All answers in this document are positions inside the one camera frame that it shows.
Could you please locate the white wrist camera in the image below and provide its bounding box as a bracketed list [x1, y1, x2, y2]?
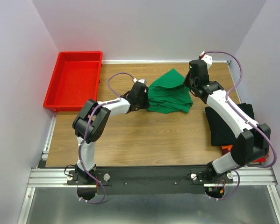
[199, 51, 213, 69]
[133, 78, 147, 84]

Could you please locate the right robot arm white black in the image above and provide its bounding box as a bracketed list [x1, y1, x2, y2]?
[184, 59, 271, 183]

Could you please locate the red plastic bin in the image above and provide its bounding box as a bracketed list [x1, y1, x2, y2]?
[43, 51, 103, 112]

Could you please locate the aluminium frame rail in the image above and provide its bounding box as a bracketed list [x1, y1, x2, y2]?
[18, 115, 280, 224]

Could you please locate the black folded t shirt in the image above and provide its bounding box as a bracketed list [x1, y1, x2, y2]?
[204, 102, 255, 147]

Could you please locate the green polo shirt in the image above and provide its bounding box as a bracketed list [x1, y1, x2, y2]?
[147, 69, 193, 114]

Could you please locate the orange folded t shirt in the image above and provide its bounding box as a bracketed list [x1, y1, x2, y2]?
[221, 145, 233, 151]

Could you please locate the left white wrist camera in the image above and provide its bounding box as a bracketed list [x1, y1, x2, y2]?
[133, 78, 147, 84]

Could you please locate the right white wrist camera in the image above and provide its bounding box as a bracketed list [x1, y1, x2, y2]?
[199, 51, 213, 69]

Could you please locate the red folded t shirt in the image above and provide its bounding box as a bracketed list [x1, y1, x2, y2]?
[253, 155, 269, 163]

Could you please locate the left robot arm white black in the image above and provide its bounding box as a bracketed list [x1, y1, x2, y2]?
[67, 79, 150, 185]

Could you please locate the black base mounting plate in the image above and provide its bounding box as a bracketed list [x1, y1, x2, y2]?
[64, 165, 233, 201]

